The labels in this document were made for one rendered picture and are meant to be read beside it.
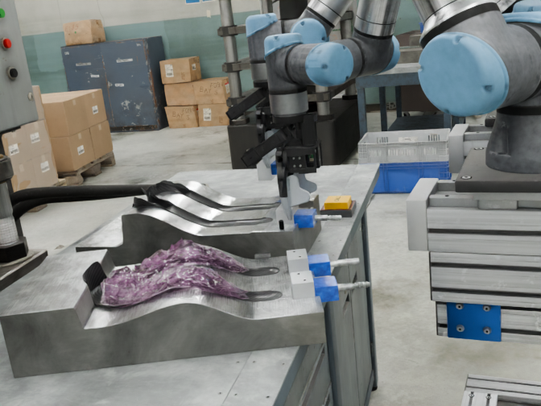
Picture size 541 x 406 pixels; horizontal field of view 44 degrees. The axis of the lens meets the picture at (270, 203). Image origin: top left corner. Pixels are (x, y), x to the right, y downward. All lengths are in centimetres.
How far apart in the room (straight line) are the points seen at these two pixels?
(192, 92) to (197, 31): 79
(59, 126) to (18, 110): 395
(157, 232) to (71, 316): 40
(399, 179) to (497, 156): 354
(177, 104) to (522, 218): 740
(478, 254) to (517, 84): 30
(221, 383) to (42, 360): 30
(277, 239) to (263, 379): 41
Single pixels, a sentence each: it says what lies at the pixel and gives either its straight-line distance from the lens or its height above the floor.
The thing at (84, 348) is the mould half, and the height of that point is 84.
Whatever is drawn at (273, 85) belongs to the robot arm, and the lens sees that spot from 129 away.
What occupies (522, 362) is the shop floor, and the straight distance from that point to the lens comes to 262.
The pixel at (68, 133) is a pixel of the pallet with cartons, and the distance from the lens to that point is 594.
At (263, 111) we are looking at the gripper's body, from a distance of 162.
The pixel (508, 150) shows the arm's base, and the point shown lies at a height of 107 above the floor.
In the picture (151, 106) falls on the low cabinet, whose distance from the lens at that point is 836.
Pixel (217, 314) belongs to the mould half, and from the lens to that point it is 105.
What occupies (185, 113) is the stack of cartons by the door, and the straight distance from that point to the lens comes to 829.
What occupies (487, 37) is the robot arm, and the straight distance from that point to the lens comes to 95.
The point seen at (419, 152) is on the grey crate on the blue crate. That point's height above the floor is 28.
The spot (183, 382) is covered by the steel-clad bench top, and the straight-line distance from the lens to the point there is 103.
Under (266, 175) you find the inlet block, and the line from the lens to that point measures 166.
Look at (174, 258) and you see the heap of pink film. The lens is 120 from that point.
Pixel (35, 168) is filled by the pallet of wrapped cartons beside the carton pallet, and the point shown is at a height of 33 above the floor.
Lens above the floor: 132
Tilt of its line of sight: 16 degrees down
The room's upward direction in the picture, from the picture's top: 6 degrees counter-clockwise
